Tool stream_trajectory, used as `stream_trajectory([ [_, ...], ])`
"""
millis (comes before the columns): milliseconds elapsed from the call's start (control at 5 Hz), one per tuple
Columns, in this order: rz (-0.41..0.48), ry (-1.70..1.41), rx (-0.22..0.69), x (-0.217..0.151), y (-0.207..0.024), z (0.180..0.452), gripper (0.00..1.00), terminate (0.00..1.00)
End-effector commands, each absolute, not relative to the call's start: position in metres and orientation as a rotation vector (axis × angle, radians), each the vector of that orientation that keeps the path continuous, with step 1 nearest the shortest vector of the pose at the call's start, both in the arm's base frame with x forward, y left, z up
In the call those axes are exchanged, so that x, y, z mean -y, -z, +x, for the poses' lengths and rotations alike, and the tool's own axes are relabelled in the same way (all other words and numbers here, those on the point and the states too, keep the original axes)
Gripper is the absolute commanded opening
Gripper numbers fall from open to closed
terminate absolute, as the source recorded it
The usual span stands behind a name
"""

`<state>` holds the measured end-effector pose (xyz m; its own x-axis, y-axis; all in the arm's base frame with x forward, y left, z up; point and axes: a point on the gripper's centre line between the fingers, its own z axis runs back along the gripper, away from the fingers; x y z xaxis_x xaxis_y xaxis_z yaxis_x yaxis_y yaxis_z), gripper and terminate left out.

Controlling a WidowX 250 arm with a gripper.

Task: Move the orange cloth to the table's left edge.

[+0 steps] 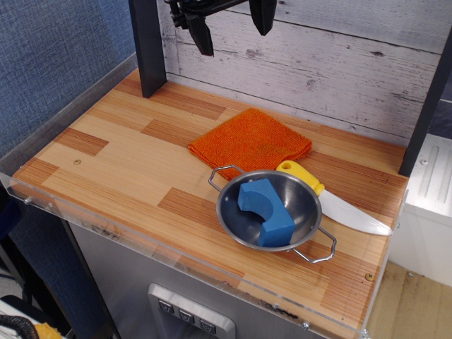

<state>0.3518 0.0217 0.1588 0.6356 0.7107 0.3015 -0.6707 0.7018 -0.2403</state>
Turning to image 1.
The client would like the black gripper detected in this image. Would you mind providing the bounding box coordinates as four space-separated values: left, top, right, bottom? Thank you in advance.
165 0 277 57

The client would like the orange towel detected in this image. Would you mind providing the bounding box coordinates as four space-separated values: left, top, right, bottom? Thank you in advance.
189 109 312 172

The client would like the clear acrylic shelf guard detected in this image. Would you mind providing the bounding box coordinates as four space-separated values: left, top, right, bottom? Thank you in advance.
1 57 390 338

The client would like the blue arch-shaped block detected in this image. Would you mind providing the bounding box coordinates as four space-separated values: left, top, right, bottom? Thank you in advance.
237 179 295 247

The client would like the stainless steel cabinet front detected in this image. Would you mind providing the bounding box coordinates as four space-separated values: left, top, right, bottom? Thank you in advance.
69 223 321 338

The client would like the white ribbed box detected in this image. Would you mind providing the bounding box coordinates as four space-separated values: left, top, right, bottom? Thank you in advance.
388 134 451 286

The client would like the silver button control panel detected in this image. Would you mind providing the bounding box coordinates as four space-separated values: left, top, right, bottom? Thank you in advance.
148 283 236 338

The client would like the dark left shelf post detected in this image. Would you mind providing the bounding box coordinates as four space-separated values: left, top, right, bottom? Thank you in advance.
129 0 167 98

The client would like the dark shelf post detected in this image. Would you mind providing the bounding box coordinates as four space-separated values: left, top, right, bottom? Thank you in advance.
129 0 167 98
398 36 451 177

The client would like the steel bowl with wire handles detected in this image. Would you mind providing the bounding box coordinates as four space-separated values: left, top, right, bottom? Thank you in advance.
208 165 337 263

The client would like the yellow-handled white toy knife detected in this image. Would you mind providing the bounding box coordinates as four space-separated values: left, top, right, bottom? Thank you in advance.
276 160 393 237

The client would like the dark right shelf post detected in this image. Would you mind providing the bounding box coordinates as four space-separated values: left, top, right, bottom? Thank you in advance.
398 36 451 177

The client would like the yellow object with black strap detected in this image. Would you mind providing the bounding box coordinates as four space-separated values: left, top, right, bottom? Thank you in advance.
1 315 64 339

